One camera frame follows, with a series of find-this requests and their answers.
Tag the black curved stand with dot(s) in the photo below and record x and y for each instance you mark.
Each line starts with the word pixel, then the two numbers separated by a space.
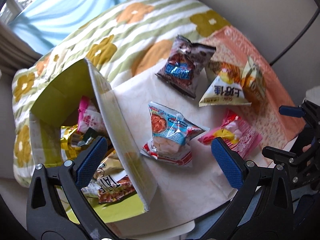
pixel 276 58

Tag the golden yellow snack packet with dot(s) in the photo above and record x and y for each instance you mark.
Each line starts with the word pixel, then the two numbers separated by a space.
pixel 68 140

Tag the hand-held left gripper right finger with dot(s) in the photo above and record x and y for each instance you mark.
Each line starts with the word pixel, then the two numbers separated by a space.
pixel 226 165

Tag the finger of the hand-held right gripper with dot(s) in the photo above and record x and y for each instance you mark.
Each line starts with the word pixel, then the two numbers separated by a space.
pixel 280 153
pixel 291 111

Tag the dark brown snack packet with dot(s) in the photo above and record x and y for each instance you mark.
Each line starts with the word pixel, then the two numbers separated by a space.
pixel 182 67

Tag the brown curtain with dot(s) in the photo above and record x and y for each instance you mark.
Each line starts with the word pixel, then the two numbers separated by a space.
pixel 15 42

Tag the brown white snack packet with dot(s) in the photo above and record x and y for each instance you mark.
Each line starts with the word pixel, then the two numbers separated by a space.
pixel 112 188

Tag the floral striped blanket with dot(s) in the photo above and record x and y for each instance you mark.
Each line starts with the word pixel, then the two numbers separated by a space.
pixel 140 32

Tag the red white snack packet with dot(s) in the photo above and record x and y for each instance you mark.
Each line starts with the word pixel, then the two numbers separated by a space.
pixel 172 158

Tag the light blue cloth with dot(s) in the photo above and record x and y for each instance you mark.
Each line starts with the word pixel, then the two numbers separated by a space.
pixel 62 10

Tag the white table cover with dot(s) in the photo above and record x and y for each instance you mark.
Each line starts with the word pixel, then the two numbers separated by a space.
pixel 140 100

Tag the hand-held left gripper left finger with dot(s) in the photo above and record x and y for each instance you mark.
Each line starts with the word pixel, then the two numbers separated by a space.
pixel 91 158

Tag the clear yellow snack packet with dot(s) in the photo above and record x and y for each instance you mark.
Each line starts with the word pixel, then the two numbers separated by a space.
pixel 107 167

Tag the pink yellow snack packet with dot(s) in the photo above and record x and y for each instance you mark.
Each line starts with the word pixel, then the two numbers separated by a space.
pixel 240 132

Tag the white yellow triangular snack packet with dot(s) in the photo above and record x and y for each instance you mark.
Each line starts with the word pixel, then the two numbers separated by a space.
pixel 222 90

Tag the blue shrimp cracker packet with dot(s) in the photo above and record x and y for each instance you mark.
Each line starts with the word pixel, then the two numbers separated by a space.
pixel 170 127

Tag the cream orange snack packet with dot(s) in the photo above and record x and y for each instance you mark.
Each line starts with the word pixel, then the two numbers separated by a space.
pixel 255 80

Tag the peach towel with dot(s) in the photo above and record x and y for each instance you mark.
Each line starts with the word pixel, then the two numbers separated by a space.
pixel 272 105

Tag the yellow-green cardboard box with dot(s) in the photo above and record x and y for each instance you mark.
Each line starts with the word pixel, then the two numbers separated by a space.
pixel 120 120

